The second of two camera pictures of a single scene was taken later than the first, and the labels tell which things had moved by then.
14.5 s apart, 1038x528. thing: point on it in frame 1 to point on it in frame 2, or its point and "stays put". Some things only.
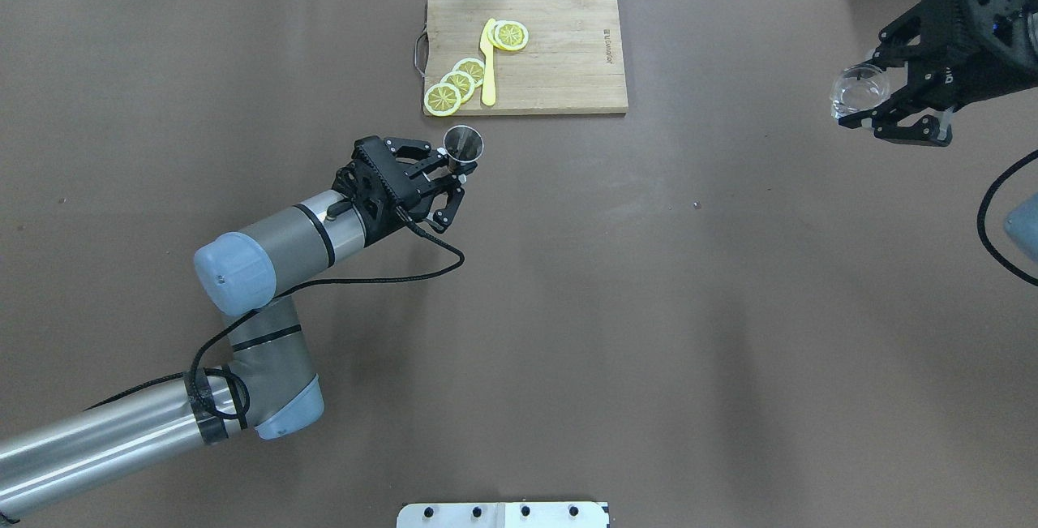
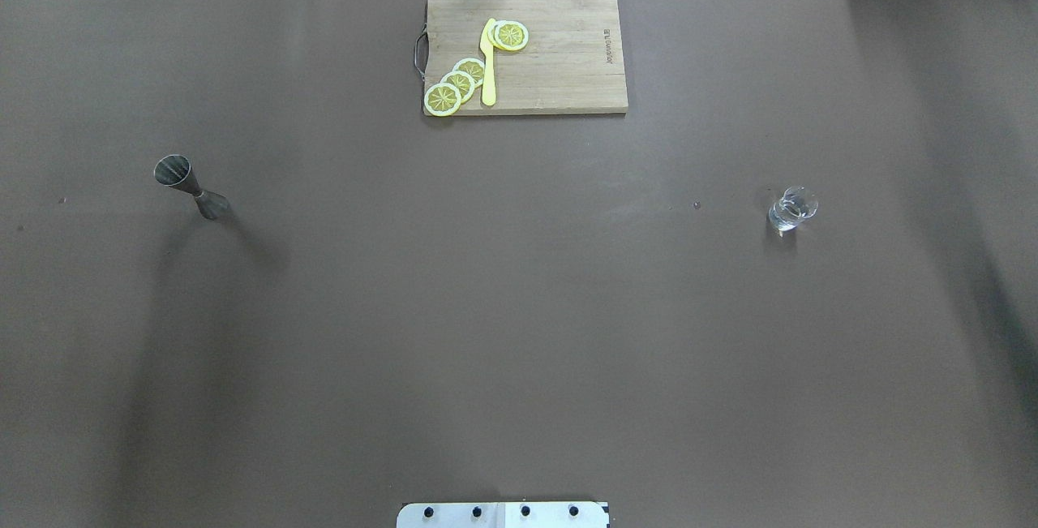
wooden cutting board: x=572 y=63 stays put
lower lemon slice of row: x=442 y=99 stays put
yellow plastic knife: x=488 y=95 stays put
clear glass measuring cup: x=858 y=88 to x=797 y=203
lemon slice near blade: x=508 y=35 stays put
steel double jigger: x=462 y=143 to x=176 y=171
